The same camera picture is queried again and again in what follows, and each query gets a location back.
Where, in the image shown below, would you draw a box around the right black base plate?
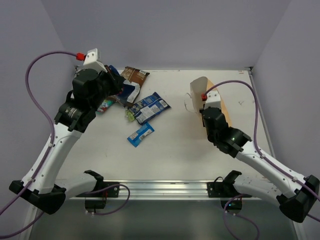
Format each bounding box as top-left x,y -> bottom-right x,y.
206,176 -> 240,198

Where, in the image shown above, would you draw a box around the teal snack packet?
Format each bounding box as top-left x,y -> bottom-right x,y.
96,99 -> 116,114

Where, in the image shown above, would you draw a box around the blue kettle chips bag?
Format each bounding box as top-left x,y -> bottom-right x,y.
127,92 -> 171,126

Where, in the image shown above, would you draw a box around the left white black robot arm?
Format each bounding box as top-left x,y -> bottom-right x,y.
9,68 -> 125,215

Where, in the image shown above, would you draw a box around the black controller box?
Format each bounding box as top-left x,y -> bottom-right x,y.
220,198 -> 243,211
84,198 -> 107,212

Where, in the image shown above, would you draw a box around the right black controller box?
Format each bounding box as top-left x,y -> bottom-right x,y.
220,198 -> 243,211

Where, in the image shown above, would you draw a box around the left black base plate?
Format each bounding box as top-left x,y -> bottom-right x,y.
83,181 -> 120,198

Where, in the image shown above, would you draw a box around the aluminium mounting rail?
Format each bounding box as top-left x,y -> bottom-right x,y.
66,176 -> 278,202

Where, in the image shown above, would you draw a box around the dark blue snack packet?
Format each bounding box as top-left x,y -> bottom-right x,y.
107,72 -> 134,107

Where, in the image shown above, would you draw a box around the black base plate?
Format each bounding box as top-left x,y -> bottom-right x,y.
206,176 -> 240,198
83,181 -> 120,198

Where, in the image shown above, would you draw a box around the left black controller box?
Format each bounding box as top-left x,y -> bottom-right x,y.
84,198 -> 107,212

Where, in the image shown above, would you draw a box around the black snack bag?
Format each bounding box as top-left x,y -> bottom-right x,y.
121,66 -> 150,106

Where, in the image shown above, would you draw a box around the green snack packet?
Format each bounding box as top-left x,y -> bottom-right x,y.
125,109 -> 135,123

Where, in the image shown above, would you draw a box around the brown paper bag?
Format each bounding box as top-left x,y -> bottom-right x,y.
189,76 -> 233,138

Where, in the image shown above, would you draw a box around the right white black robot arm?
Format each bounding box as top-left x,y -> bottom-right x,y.
200,107 -> 320,223

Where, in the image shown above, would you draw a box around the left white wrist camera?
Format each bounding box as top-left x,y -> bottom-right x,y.
82,48 -> 107,73

